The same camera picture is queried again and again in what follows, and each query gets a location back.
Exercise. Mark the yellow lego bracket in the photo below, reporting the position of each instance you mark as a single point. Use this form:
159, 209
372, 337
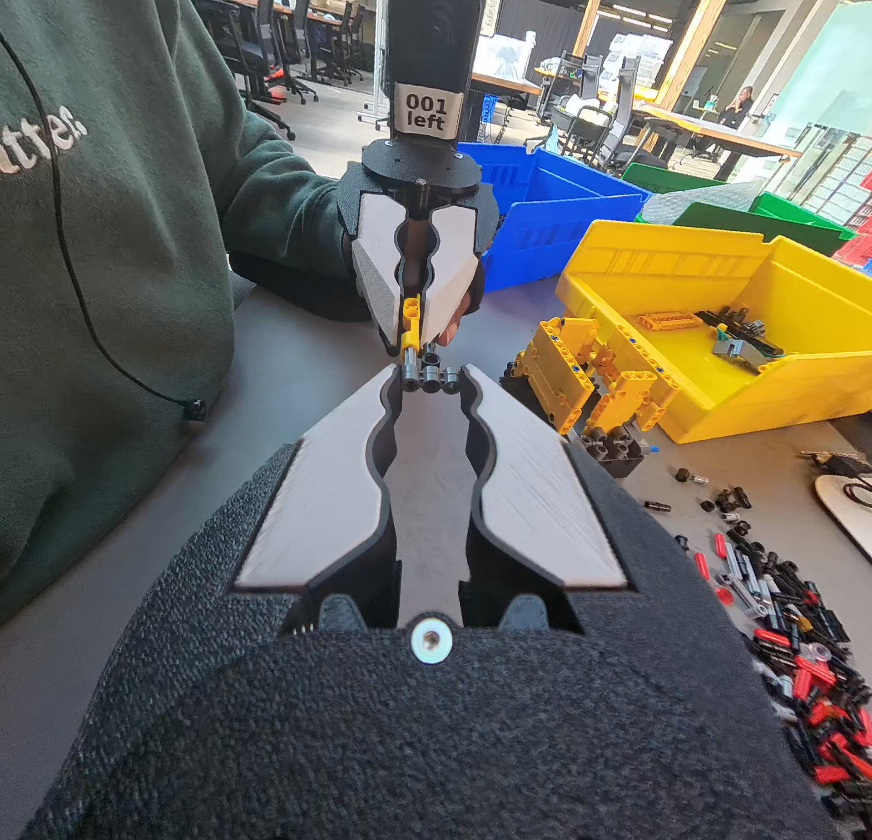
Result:
411, 322

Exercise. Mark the grey lego motor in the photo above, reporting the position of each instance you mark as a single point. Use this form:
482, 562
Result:
746, 355

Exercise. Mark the person's left forearm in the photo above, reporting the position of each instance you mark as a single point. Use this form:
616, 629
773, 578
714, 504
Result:
286, 220

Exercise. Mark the yellow plastic bin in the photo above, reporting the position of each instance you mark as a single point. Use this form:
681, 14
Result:
783, 274

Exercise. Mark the green plastic bin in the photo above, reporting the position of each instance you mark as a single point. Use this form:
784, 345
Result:
804, 227

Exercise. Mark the blue plastic bin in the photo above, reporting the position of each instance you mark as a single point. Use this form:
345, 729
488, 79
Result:
545, 206

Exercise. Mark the pile of small lego pins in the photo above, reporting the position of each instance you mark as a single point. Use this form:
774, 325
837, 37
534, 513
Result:
797, 649

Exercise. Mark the black lego beam with gears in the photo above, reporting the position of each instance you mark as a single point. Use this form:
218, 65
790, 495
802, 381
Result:
739, 325

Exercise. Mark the dark grey lego connector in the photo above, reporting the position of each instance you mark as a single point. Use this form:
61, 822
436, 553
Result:
432, 379

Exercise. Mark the light grey lego pin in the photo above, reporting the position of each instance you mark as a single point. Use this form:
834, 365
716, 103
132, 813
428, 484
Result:
410, 363

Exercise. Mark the black office chair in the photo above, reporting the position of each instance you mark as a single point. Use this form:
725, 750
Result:
586, 104
252, 49

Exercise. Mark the heap of plastic bags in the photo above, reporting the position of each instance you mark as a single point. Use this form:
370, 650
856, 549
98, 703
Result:
702, 203

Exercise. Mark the blue lego piece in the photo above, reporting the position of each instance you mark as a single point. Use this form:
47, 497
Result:
723, 336

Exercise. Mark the orange lego frame panel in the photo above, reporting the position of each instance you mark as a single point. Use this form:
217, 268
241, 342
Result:
669, 321

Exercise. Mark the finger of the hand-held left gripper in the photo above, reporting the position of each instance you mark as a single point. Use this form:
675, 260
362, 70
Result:
453, 261
375, 261

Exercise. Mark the long wooden office desk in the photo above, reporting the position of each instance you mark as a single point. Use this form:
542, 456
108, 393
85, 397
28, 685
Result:
504, 83

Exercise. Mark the rack of coloured bins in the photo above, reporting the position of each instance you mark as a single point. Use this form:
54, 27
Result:
855, 227

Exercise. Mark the standing desk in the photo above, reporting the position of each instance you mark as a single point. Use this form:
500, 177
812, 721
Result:
715, 131

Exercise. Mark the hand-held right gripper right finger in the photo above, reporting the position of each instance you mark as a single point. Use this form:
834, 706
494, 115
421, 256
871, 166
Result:
545, 513

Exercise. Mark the person's left hand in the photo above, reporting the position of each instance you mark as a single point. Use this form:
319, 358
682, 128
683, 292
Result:
455, 322

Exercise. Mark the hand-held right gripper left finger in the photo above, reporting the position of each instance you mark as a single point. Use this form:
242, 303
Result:
313, 513

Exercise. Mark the white wooden book stand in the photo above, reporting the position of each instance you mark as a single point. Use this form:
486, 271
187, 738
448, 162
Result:
848, 513

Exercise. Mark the yellow black lego model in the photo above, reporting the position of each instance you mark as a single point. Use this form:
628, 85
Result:
579, 376

